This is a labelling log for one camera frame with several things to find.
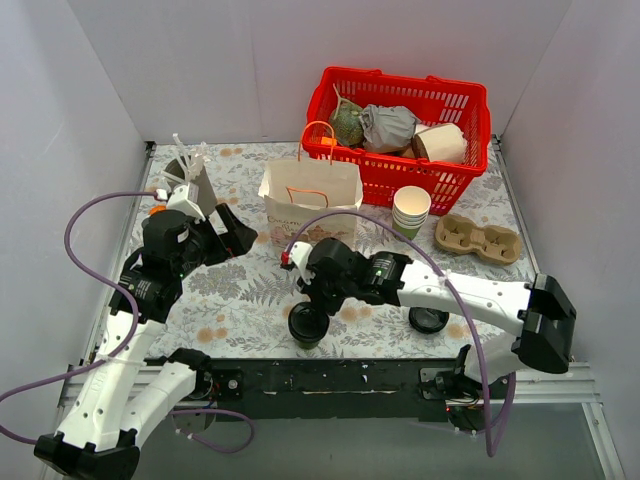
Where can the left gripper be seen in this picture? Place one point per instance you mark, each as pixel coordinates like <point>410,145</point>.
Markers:
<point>220,239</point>

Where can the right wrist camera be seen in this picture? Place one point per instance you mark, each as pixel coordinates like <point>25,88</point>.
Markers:
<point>297,259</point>

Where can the green paper coffee cup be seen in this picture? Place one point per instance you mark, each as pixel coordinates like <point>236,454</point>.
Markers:
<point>307,343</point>

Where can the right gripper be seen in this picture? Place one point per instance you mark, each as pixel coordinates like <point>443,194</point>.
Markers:
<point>314,290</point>

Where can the grey straw holder cup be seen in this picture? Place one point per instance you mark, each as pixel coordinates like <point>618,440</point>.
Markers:
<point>206,198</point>

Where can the red plastic shopping basket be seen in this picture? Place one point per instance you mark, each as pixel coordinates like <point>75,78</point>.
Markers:
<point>434,101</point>

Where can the stack of green paper cups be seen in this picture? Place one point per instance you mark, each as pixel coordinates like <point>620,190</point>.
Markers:
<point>411,206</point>

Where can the green netted melon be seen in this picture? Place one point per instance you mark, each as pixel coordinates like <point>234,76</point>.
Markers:
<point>345,120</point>

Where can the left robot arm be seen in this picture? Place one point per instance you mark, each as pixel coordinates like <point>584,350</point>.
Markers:
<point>102,435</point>

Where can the spare black cup lid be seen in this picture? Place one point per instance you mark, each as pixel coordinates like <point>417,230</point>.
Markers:
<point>427,320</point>

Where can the grey crumpled paper bag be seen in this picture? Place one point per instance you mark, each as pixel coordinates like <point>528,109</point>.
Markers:
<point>387,129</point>

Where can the white wrapped straws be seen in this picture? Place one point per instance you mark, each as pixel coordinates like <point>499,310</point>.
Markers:
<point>191,162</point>

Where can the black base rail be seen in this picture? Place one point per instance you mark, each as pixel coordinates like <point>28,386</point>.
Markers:
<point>266,389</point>

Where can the orange fruit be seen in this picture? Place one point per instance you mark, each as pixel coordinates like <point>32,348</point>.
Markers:
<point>157,209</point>

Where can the black plastic cup lid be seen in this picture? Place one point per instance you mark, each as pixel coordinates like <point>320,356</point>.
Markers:
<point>307,321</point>

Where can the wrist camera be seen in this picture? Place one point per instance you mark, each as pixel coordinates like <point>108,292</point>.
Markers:
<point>297,259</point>
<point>183,199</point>

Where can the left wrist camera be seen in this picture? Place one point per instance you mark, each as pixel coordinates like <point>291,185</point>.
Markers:
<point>183,199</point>

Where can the beige paper bag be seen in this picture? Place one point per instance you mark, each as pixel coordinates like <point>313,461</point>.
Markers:
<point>298,189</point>

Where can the beige paper roll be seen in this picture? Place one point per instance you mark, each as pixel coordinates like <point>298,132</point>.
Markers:
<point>440,143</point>

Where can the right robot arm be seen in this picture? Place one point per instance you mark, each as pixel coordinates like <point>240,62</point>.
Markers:
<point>536,319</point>

